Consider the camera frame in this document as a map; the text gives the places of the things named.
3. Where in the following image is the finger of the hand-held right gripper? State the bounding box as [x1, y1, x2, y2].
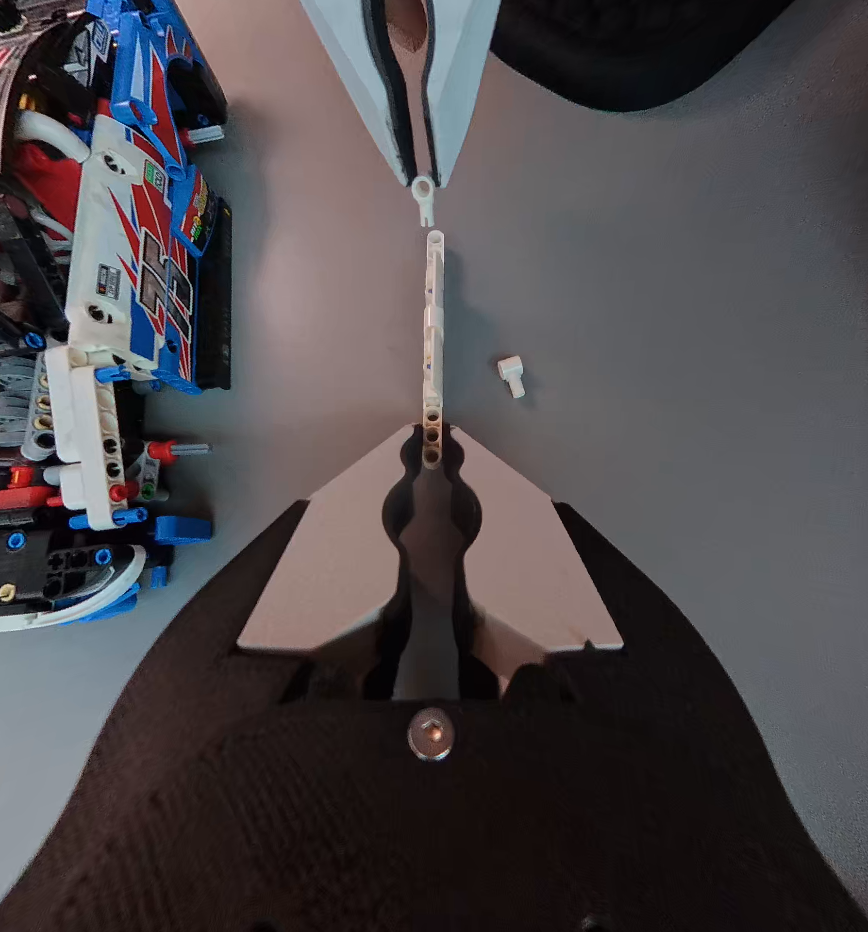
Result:
[300, 0, 416, 190]
[420, 0, 504, 190]

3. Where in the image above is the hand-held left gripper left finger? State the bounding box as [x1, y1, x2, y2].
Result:
[234, 423, 422, 703]

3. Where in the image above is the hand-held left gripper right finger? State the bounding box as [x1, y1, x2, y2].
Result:
[443, 424, 626, 698]

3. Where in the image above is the white toy brick beam assembly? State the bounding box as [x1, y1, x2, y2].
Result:
[420, 230, 449, 468]

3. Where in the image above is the toy brick race car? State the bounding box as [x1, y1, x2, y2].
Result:
[0, 0, 234, 637]

